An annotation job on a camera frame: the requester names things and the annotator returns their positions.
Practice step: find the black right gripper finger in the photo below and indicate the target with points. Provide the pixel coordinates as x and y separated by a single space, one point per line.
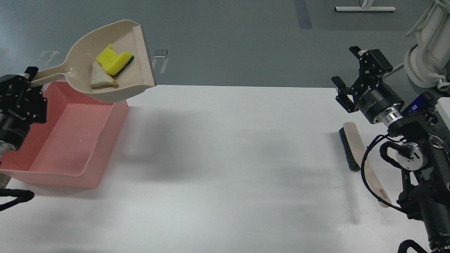
340 85
347 103

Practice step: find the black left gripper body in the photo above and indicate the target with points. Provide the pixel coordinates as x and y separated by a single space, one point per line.
20 107

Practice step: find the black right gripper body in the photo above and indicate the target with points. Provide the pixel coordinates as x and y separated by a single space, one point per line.
377 101

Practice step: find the beige hand brush black bristles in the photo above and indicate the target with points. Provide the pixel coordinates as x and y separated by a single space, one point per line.
354 151

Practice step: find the toast bread slice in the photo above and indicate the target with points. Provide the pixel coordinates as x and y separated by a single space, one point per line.
100 79

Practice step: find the beige plastic dustpan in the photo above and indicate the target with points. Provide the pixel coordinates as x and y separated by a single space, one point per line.
125 36

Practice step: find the yellow sponge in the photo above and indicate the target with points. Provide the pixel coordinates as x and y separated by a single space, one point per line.
112 62

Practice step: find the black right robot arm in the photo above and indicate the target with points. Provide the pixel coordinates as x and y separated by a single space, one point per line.
417 143

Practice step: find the pink plastic bin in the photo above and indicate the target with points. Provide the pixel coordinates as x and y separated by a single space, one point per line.
73 148

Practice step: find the white office chair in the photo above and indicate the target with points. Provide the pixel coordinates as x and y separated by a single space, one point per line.
427 62

